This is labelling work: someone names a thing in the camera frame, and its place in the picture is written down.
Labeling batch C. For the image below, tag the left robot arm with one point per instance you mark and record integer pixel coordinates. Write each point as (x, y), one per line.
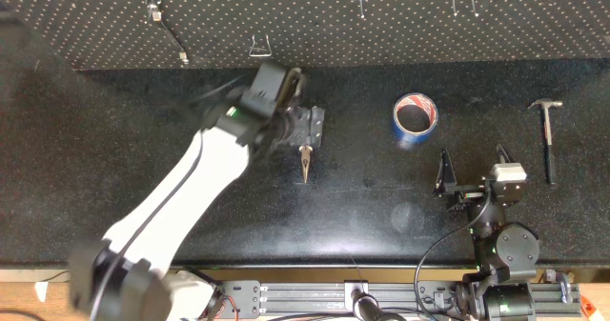
(200, 183)

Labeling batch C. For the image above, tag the orange tag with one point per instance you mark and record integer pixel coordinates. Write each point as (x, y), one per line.
(589, 309)

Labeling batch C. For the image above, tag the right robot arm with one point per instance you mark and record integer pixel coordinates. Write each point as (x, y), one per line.
(514, 252)

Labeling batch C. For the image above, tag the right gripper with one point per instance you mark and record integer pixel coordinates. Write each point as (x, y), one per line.
(469, 190)

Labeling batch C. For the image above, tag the hammer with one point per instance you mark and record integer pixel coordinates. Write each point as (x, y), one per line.
(548, 130)

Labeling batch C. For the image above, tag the mounting rail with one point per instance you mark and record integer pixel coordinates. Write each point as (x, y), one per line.
(305, 299)

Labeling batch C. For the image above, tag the roll of blue tape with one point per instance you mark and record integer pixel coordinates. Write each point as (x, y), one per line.
(401, 131)

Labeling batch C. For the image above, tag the black and white pliers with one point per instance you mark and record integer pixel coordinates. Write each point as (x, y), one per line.
(305, 161)

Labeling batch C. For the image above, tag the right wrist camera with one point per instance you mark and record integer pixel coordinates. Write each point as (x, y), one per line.
(508, 172)

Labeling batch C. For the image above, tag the wrench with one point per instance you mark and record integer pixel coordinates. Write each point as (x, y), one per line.
(169, 34)

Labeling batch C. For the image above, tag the black pegboard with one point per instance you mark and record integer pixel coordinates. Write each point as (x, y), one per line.
(333, 30)

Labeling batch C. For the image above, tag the white paper tag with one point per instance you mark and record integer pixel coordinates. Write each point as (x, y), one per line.
(42, 290)

